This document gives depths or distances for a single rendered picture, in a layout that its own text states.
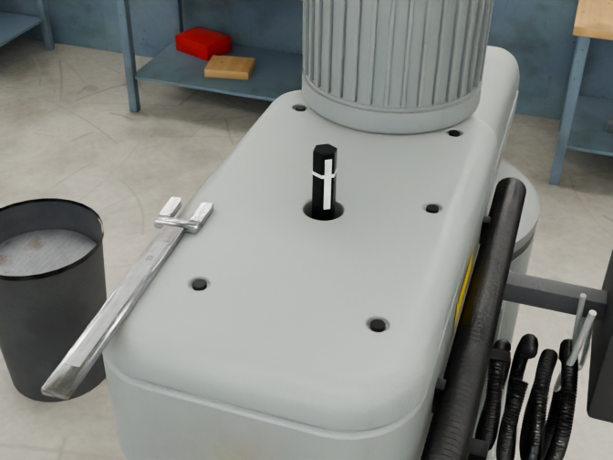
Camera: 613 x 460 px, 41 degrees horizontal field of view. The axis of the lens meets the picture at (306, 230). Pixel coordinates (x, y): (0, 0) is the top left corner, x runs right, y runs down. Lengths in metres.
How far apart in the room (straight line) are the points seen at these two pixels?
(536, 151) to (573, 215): 0.66
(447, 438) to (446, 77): 0.38
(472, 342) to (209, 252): 0.24
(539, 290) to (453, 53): 0.38
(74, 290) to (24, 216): 0.45
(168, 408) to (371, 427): 0.15
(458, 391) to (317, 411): 0.16
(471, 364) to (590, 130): 4.04
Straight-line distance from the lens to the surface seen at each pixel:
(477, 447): 0.92
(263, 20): 5.48
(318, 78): 0.88
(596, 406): 1.10
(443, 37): 0.83
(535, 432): 1.14
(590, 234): 4.27
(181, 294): 0.65
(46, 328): 3.01
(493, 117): 1.25
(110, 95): 5.45
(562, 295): 1.10
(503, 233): 0.89
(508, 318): 1.38
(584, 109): 4.94
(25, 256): 3.15
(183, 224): 0.71
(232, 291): 0.65
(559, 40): 5.11
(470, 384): 0.71
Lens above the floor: 2.30
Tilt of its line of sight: 35 degrees down
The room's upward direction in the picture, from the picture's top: 1 degrees clockwise
